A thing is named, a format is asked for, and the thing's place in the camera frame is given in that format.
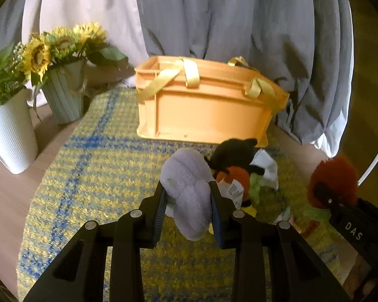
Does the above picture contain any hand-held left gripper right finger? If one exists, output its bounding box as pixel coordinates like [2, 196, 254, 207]
[209, 180, 354, 302]

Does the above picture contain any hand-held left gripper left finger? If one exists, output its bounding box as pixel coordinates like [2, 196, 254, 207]
[23, 180, 168, 302]

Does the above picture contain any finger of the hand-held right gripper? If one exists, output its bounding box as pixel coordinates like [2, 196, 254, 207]
[312, 184, 345, 210]

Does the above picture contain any red fuzzy plush toy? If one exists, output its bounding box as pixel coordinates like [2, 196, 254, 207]
[306, 155, 360, 210]

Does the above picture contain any purple plush toy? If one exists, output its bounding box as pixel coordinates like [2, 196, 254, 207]
[160, 147, 214, 242]

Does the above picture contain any orange plush toy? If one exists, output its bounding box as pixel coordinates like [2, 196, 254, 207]
[215, 166, 251, 209]

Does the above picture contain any black plush toy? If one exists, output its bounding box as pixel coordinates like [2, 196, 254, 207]
[204, 138, 259, 176]

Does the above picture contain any orange plastic basket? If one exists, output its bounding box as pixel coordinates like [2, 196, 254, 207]
[135, 56, 291, 148]

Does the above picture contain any small colourful toy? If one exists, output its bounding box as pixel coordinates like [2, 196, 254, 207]
[272, 206, 332, 237]

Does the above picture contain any green plush piece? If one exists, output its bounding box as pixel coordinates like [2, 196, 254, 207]
[247, 174, 271, 206]

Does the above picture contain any white sheer curtain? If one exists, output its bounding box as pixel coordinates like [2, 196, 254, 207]
[313, 113, 350, 158]

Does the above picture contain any white cloth piece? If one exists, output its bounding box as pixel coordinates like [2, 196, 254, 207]
[249, 149, 279, 191]

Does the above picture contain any yellow blue plaid mat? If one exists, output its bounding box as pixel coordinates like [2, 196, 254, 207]
[17, 88, 356, 302]

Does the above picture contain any grey-green ribbed vase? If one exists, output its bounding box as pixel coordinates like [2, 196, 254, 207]
[42, 59, 87, 124]

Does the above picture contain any white ribbed plant pot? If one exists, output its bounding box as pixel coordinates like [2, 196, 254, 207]
[0, 88, 39, 175]

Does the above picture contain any wide grey curtain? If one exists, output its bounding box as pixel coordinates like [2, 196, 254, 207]
[134, 0, 355, 146]

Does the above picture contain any sunflower bouquet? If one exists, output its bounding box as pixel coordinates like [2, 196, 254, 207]
[18, 22, 129, 86]

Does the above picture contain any pale pink curtain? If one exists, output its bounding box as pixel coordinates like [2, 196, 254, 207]
[21, 0, 150, 107]

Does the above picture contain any narrow grey curtain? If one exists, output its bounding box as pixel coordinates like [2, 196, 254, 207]
[0, 0, 33, 61]

